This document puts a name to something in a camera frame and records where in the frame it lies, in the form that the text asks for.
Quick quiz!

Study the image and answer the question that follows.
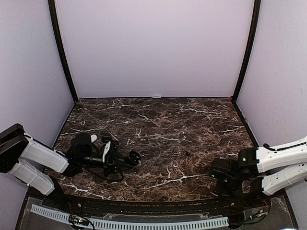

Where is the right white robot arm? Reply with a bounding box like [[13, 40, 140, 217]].
[[209, 138, 307, 208]]

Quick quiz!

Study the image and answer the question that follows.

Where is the white earbud charging case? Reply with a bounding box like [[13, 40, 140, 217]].
[[91, 134, 98, 143]]

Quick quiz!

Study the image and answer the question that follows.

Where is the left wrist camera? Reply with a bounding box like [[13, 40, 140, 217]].
[[102, 141, 111, 163]]

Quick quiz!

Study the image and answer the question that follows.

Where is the white slotted cable duct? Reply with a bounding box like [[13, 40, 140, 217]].
[[30, 205, 229, 230]]

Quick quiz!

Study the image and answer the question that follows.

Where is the left black frame post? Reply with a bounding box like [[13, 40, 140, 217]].
[[48, 0, 79, 103]]

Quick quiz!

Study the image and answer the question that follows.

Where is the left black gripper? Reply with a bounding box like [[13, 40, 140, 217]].
[[79, 151, 133, 177]]

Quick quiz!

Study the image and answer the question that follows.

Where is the black front frame rail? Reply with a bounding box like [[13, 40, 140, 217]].
[[14, 180, 298, 230]]

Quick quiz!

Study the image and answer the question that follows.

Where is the black charging case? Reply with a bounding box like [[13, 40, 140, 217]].
[[125, 151, 142, 166]]

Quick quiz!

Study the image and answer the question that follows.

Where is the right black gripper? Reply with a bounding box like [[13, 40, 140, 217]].
[[216, 173, 243, 200]]

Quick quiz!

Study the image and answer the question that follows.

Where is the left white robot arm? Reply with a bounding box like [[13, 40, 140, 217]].
[[0, 123, 141, 209]]

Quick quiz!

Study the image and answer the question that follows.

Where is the black frame post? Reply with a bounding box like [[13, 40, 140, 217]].
[[48, 0, 79, 103], [232, 0, 261, 102]]

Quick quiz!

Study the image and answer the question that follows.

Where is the right black frame post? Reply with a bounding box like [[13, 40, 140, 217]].
[[232, 0, 261, 102]]

